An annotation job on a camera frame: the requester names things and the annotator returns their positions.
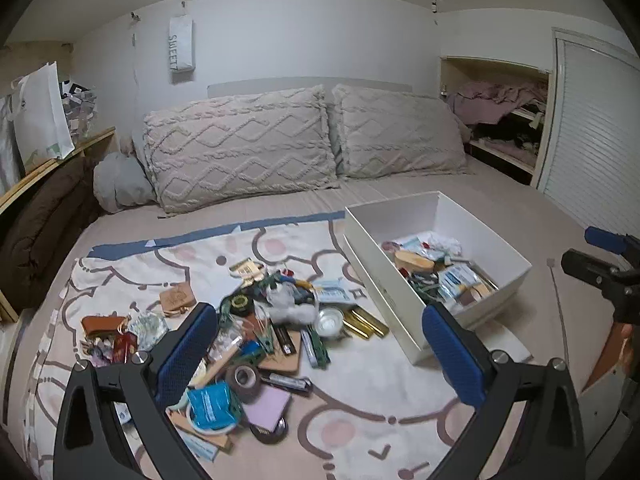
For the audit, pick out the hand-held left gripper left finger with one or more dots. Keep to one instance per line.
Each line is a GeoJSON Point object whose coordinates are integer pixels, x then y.
{"type": "Point", "coordinates": [187, 355]}

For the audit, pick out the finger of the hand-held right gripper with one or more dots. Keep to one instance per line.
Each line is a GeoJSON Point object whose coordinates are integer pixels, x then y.
{"type": "Point", "coordinates": [587, 265]}
{"type": "Point", "coordinates": [606, 240]}

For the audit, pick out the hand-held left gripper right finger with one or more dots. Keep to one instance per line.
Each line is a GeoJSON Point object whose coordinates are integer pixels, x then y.
{"type": "Point", "coordinates": [455, 355]}

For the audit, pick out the white cardboard box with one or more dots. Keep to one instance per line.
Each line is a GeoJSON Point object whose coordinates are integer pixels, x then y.
{"type": "Point", "coordinates": [385, 300]}

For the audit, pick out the short wooden block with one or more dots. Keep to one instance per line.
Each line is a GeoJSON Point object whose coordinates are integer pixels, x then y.
{"type": "Point", "coordinates": [215, 370]}

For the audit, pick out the green patterned pouch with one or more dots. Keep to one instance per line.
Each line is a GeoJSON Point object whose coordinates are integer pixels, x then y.
{"type": "Point", "coordinates": [150, 329]}

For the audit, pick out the blue plastic packet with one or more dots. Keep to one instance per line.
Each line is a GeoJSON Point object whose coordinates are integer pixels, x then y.
{"type": "Point", "coordinates": [212, 405]}

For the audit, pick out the wooden tag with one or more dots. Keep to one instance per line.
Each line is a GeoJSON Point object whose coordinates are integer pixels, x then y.
{"type": "Point", "coordinates": [177, 299]}

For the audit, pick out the brown tape roll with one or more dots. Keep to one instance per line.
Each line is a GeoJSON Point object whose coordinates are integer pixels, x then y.
{"type": "Point", "coordinates": [242, 377]}

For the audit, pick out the red snack box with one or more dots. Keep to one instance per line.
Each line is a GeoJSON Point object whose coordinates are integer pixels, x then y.
{"type": "Point", "coordinates": [125, 347]}

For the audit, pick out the black round badge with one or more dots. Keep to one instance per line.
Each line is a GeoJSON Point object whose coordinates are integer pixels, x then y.
{"type": "Point", "coordinates": [239, 304]}

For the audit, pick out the brown leather pouch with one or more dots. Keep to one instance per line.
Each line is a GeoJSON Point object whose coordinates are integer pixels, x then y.
{"type": "Point", "coordinates": [102, 326]}

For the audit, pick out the long wooden block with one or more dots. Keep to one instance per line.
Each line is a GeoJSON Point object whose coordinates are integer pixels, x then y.
{"type": "Point", "coordinates": [210, 442]}

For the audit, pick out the gold rectangular case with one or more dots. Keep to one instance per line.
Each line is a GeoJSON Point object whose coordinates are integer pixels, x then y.
{"type": "Point", "coordinates": [367, 324]}

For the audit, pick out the purple sticky note pad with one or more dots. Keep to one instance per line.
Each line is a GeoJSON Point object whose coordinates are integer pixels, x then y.
{"type": "Point", "coordinates": [267, 407]}

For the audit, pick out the brown cork board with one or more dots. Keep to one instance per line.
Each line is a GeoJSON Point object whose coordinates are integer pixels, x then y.
{"type": "Point", "coordinates": [287, 362]}

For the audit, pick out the wooden oval box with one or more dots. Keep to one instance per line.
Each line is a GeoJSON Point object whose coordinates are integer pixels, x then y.
{"type": "Point", "coordinates": [412, 260]}

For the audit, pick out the gold foil box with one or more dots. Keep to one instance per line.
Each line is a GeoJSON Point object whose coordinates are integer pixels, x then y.
{"type": "Point", "coordinates": [247, 269]}

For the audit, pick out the white louvered closet door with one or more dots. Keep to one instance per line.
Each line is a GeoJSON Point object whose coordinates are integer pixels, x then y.
{"type": "Point", "coordinates": [590, 135]}

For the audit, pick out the black rectangular case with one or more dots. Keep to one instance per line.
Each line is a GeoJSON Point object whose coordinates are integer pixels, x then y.
{"type": "Point", "coordinates": [290, 384]}

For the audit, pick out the black round tin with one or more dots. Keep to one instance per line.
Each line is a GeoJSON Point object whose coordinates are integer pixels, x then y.
{"type": "Point", "coordinates": [267, 432]}

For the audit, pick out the grey fluffy ball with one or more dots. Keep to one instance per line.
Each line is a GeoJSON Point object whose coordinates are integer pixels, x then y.
{"type": "Point", "coordinates": [292, 312]}

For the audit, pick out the printed pink white blanket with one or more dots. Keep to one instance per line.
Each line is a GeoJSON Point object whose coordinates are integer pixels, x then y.
{"type": "Point", "coordinates": [350, 410]}

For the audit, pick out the silver harmonica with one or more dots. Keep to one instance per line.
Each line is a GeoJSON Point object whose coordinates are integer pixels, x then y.
{"type": "Point", "coordinates": [316, 347]}

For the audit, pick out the white round tape measure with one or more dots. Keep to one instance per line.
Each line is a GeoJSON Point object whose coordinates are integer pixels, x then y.
{"type": "Point", "coordinates": [330, 321]}

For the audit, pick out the white and blue mask packet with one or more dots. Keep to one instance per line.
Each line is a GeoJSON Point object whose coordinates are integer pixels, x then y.
{"type": "Point", "coordinates": [340, 291]}

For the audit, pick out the pile of clothes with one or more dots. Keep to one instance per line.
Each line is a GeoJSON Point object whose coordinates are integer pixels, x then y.
{"type": "Point", "coordinates": [490, 97]}

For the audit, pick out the grey plush cushion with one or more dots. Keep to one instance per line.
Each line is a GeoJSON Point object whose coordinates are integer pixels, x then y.
{"type": "Point", "coordinates": [120, 182]}

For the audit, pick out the brown quilted blanket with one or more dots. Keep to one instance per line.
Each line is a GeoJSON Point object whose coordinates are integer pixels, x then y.
{"type": "Point", "coordinates": [45, 225]}

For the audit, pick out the beige tufted pillow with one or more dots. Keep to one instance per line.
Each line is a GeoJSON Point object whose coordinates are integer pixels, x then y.
{"type": "Point", "coordinates": [400, 130]}
{"type": "Point", "coordinates": [235, 150]}

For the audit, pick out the clear plastic organizer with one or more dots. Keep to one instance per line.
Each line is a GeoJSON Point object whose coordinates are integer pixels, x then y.
{"type": "Point", "coordinates": [77, 110]}

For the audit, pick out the white shopping bag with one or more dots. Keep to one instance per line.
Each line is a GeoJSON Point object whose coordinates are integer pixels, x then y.
{"type": "Point", "coordinates": [42, 110]}

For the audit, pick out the wooden shelf rail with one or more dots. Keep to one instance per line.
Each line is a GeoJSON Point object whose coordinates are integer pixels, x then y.
{"type": "Point", "coordinates": [55, 165]}

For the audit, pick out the white wall hanging pouch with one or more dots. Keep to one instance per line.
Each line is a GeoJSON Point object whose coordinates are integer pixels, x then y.
{"type": "Point", "coordinates": [181, 42]}

